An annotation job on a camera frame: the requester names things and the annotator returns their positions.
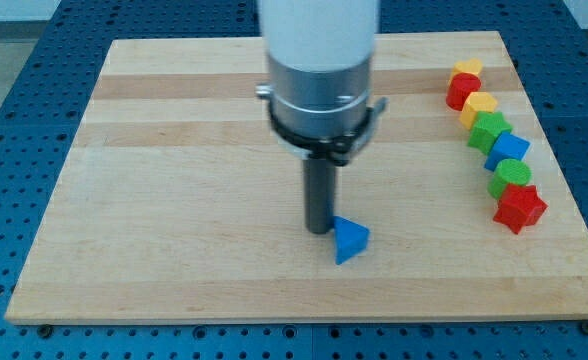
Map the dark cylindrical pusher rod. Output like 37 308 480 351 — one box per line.
303 158 337 234

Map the blue triangle block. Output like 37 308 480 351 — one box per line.
334 216 370 265

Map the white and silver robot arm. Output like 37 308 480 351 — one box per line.
256 0 387 234

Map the green star block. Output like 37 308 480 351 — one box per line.
467 111 513 155

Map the red star block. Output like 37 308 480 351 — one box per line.
493 184 548 234

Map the wooden board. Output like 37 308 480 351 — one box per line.
5 31 588 325

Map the red cylinder block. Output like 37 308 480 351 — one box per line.
446 73 482 111

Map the yellow hexagon block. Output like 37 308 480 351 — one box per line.
459 92 498 130

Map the green cylinder block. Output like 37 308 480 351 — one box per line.
487 159 532 200

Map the yellow heart block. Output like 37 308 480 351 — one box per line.
448 58 483 82

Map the blue cube block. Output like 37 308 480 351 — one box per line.
484 132 530 171

